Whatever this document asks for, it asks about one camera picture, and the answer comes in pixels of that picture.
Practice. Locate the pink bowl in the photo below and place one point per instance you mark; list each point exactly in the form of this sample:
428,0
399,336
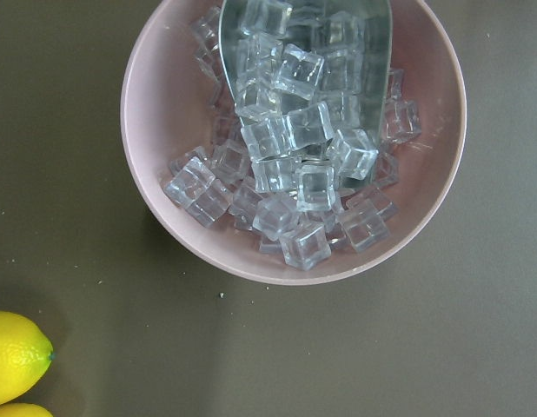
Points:
164,113

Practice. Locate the metal ice scoop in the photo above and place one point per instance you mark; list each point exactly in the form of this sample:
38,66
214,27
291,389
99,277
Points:
309,79

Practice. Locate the whole yellow lemon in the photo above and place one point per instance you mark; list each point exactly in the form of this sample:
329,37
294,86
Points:
23,410
25,355

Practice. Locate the pile of clear ice cubes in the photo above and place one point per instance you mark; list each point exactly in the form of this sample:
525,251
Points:
291,203

